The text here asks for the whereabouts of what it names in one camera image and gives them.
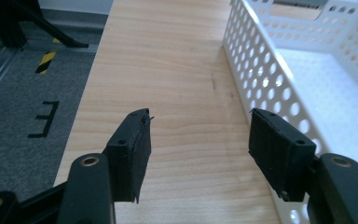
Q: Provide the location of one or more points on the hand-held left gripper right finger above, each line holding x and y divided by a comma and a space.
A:
279, 155

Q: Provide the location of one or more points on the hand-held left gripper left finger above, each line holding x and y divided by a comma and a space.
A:
127, 161

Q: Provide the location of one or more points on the white perforated plastic basket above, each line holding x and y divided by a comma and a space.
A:
310, 81

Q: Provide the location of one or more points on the black tape floor mark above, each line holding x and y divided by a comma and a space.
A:
45, 119

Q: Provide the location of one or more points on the yellow black hazard tape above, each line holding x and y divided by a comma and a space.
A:
46, 61

